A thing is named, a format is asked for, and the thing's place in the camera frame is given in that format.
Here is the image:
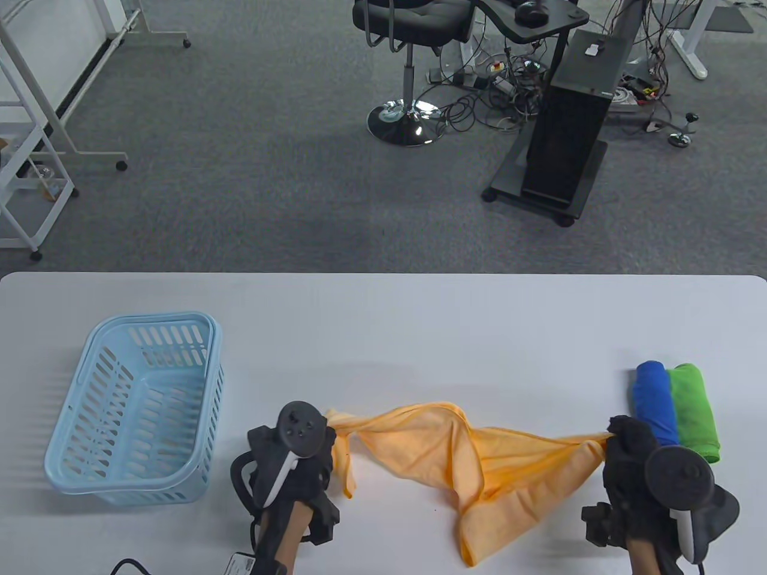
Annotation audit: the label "person's left hand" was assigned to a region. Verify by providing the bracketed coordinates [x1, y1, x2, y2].
[246, 419, 337, 528]

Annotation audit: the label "person's right hand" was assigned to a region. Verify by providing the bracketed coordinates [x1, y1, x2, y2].
[602, 415, 741, 564]

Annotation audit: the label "blue towel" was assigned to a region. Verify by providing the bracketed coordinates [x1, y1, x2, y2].
[632, 361, 681, 447]

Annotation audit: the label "green rectangular towel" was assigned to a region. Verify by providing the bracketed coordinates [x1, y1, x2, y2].
[667, 362, 721, 465]

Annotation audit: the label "orange towel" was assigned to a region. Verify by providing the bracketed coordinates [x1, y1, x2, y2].
[327, 401, 615, 567]

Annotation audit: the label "person's right forearm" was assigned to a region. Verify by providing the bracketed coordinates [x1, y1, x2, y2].
[626, 536, 667, 575]

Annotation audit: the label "person's left forearm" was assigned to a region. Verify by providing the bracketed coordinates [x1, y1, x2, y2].
[255, 497, 313, 575]

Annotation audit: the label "black labelled sensor box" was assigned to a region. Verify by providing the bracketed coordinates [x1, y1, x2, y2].
[227, 551, 288, 575]

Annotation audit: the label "light blue plastic basket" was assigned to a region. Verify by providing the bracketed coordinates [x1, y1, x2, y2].
[42, 310, 225, 504]

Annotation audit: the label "small metal stand black knob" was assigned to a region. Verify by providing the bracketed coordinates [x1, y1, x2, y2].
[644, 111, 700, 149]

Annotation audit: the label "black computer tower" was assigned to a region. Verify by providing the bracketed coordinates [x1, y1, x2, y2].
[521, 29, 631, 210]

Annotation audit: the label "white wheeled rack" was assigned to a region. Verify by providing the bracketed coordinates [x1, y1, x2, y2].
[0, 57, 80, 261]

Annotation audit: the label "white power strip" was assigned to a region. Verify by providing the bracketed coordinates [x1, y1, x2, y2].
[427, 67, 480, 89]

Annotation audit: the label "white whiteboard stand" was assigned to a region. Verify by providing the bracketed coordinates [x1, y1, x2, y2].
[0, 0, 192, 173]

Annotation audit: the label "white desk leg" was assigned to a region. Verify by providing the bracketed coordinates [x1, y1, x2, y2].
[666, 0, 720, 80]

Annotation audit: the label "black desk column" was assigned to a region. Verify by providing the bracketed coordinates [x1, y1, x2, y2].
[602, 0, 649, 66]

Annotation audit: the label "black rolling desk stand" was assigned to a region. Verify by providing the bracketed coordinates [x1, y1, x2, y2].
[473, 0, 609, 227]

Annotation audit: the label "black office chair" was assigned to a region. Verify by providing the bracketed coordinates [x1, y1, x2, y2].
[352, 0, 475, 147]

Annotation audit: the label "dark floor mat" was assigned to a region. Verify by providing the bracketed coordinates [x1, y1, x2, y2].
[702, 2, 754, 34]

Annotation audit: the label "black round controller white handle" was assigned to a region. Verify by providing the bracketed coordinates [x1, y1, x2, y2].
[644, 446, 717, 564]
[264, 401, 328, 510]

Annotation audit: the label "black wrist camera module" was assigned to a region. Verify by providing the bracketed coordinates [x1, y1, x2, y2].
[581, 503, 627, 549]
[307, 494, 341, 546]

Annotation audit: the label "black glove cable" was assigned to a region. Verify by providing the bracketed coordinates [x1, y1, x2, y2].
[231, 452, 259, 552]

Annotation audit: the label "grey floor base plate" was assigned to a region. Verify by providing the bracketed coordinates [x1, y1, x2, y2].
[608, 86, 641, 113]

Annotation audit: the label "tangled black floor cables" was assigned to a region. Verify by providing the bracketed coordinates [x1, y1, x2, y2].
[427, 36, 549, 134]

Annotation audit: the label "tangled coloured wires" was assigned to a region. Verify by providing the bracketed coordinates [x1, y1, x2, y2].
[590, 0, 681, 105]

